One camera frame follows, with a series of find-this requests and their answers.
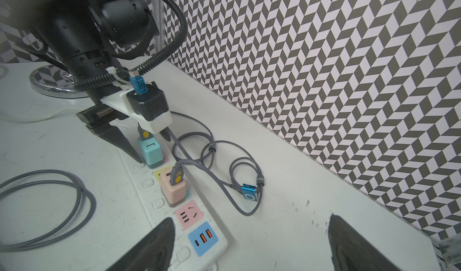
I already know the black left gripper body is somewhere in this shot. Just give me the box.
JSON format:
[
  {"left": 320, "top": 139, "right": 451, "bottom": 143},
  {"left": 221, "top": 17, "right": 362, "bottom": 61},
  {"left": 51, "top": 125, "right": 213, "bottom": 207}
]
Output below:
[{"left": 76, "top": 104, "right": 128, "bottom": 129}]

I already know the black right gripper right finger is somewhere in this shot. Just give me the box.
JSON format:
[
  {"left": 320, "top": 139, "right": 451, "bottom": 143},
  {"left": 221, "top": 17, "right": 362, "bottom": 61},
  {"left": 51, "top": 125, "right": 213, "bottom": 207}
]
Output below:
[{"left": 328, "top": 215, "right": 399, "bottom": 271}]

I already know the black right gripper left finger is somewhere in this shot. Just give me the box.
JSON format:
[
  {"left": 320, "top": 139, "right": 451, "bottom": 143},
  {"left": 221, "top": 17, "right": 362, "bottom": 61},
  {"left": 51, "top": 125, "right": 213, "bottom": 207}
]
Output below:
[{"left": 107, "top": 218, "right": 175, "bottom": 271}]

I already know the teal usb charger plug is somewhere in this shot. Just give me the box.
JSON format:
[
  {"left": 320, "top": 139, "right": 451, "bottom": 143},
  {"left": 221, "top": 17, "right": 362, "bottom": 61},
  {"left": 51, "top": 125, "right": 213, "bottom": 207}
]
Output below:
[{"left": 138, "top": 137, "right": 164, "bottom": 169}]

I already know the pink usb charger plug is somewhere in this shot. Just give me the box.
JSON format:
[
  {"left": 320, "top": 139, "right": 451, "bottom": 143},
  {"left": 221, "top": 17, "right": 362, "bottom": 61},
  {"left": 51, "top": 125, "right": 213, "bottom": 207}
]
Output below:
[{"left": 160, "top": 168, "right": 187, "bottom": 207}]

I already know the blue square mp3 player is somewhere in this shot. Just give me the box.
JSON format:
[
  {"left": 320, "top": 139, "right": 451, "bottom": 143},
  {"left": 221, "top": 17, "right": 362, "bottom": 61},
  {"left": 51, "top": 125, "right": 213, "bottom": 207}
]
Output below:
[{"left": 241, "top": 184, "right": 259, "bottom": 201}]

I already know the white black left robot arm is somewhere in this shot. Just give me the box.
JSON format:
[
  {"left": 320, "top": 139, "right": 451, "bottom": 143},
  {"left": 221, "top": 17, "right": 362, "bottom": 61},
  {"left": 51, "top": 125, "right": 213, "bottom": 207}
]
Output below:
[{"left": 3, "top": 0, "right": 188, "bottom": 163}]

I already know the white multicolour power strip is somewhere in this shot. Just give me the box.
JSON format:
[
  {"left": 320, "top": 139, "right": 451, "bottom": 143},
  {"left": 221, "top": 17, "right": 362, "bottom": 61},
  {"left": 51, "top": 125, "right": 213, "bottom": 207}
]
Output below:
[{"left": 119, "top": 139, "right": 228, "bottom": 271}]

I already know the thin white power strip cord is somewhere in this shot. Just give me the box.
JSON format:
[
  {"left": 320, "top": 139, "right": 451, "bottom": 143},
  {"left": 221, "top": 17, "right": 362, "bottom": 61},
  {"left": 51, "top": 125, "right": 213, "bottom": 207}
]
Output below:
[{"left": 0, "top": 105, "right": 87, "bottom": 124}]

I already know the chrome wire jewelry stand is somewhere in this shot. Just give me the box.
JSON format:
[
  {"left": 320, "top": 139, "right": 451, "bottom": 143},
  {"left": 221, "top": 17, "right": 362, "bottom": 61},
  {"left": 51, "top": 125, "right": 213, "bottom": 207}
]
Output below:
[{"left": 30, "top": 65, "right": 88, "bottom": 99}]

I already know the grey coiled usb cable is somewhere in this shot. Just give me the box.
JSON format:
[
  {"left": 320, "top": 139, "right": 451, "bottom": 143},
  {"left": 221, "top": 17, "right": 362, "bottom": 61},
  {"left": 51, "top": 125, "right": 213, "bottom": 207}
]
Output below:
[{"left": 0, "top": 169, "right": 97, "bottom": 253}]

